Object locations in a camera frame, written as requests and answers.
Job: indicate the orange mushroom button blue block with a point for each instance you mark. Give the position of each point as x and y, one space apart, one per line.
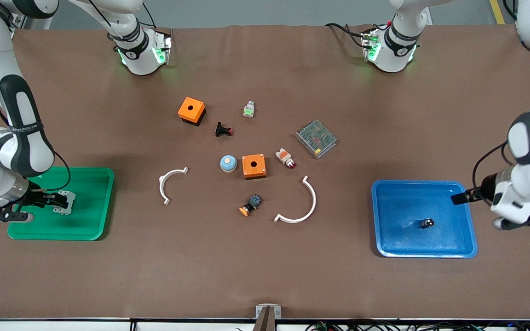
251 203

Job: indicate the green white indicator switch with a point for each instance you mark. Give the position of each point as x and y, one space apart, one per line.
248 110

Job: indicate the metal mesh power supply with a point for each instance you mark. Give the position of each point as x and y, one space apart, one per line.
316 139

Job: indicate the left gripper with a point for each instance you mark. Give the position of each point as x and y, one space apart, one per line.
487 185

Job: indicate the blue dome buzzer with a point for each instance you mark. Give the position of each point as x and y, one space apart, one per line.
228 164

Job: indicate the aluminium frame profile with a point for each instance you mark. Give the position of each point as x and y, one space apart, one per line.
14 30

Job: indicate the green plastic tray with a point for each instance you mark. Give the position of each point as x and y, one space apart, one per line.
90 202

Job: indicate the small black capacitor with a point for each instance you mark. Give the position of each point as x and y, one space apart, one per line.
426 223

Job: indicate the brown table mat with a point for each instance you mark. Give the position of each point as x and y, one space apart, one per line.
246 266

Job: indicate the orange button box black base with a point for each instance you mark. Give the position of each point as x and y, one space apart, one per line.
190 109

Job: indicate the white circuit breaker red switch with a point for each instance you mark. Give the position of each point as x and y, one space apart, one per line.
70 198

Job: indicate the grey metal bracket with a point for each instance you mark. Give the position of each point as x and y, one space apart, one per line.
259 310

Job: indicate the small white curved clamp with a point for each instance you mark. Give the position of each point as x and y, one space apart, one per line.
161 184

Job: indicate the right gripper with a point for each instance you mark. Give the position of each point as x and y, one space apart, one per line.
37 199

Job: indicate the black pushbutton red tip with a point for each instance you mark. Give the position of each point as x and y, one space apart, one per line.
221 129

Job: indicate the red indicator lamp orange body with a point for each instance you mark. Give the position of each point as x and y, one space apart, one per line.
285 157

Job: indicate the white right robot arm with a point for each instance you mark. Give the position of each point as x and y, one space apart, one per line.
21 138

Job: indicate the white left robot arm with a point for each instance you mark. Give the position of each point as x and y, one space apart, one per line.
529 138

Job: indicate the large white curved clamp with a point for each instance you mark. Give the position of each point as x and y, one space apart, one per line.
313 200

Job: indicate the blue plastic tray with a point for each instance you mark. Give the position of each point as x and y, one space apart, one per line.
398 207

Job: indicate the all orange button box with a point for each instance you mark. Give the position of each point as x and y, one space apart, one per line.
253 166

